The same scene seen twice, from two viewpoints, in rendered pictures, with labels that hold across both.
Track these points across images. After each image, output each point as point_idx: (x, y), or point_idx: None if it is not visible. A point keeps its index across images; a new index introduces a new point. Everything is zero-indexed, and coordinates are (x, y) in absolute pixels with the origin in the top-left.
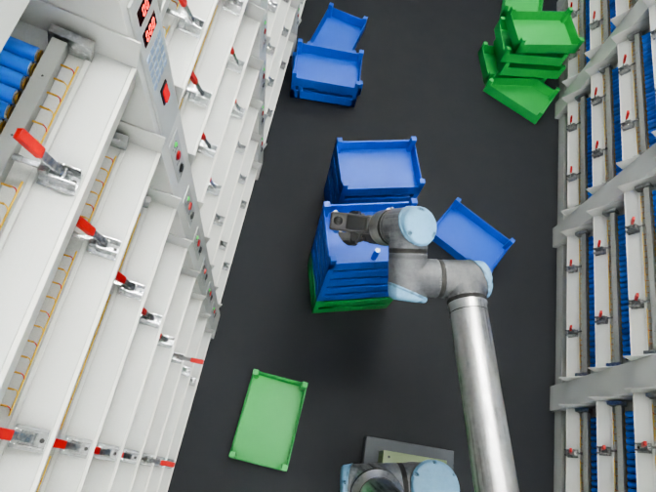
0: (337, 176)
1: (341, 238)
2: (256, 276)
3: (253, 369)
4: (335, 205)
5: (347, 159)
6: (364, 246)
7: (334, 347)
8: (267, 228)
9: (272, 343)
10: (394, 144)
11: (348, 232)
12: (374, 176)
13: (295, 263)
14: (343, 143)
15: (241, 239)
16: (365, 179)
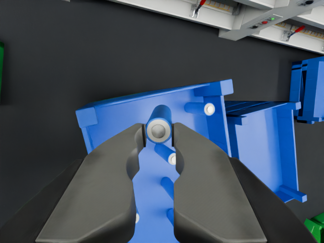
0: (245, 109)
1: (101, 144)
2: (120, 40)
3: (8, 42)
4: (222, 107)
5: (265, 118)
6: (147, 174)
7: (55, 129)
8: (172, 49)
9: (46, 63)
10: (288, 173)
11: (114, 203)
12: (249, 154)
13: (141, 80)
14: (290, 111)
15: (158, 22)
16: (245, 144)
